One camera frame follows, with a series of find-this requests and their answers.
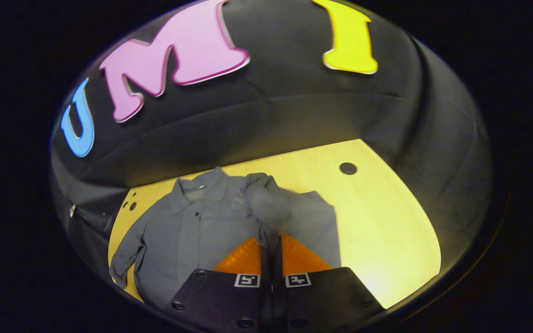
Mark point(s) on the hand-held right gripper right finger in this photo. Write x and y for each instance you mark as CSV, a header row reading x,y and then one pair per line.
x,y
312,300

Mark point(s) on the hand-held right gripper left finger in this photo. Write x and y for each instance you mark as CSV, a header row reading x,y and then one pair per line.
x,y
229,300

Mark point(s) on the grey button-up shirt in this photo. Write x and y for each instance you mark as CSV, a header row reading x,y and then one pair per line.
x,y
192,231

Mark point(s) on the small metal clip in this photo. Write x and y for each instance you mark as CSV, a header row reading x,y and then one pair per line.
x,y
72,211

